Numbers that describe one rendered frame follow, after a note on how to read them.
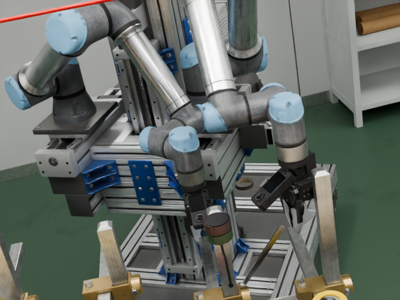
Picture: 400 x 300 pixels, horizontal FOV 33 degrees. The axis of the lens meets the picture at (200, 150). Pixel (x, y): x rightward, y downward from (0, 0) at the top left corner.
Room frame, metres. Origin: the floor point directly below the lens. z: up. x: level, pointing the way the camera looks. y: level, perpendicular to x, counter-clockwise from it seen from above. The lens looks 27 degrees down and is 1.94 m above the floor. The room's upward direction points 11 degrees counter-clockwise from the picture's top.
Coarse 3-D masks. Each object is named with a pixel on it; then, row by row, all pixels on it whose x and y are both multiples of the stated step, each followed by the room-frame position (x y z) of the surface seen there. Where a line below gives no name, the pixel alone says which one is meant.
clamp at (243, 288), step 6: (216, 288) 1.34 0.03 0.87; (222, 288) 1.33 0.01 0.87; (240, 288) 1.32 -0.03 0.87; (246, 288) 1.32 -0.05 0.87; (204, 294) 1.33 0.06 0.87; (210, 294) 1.32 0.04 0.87; (216, 294) 1.32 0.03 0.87; (222, 294) 1.31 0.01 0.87; (240, 294) 1.30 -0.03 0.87; (246, 294) 1.30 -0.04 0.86
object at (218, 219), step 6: (210, 216) 1.29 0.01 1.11; (216, 216) 1.28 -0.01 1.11; (222, 216) 1.28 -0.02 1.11; (204, 222) 1.27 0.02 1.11; (210, 222) 1.26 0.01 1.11; (216, 222) 1.26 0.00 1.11; (222, 222) 1.25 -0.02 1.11; (222, 246) 1.26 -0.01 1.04; (222, 252) 1.27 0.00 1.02; (228, 270) 1.29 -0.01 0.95; (228, 276) 1.29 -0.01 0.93
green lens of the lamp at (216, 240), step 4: (228, 232) 1.25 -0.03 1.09; (232, 232) 1.26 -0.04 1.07; (208, 236) 1.25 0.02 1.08; (212, 236) 1.25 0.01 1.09; (216, 236) 1.24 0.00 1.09; (220, 236) 1.24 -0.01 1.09; (224, 236) 1.24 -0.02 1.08; (228, 236) 1.25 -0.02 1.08; (232, 236) 1.26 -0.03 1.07; (208, 240) 1.26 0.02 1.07; (212, 240) 1.25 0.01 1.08; (216, 240) 1.24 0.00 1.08; (220, 240) 1.24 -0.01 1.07; (224, 240) 1.24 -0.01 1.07; (228, 240) 1.25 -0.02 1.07; (212, 244) 1.25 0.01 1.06; (216, 244) 1.24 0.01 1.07; (220, 244) 1.24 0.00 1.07
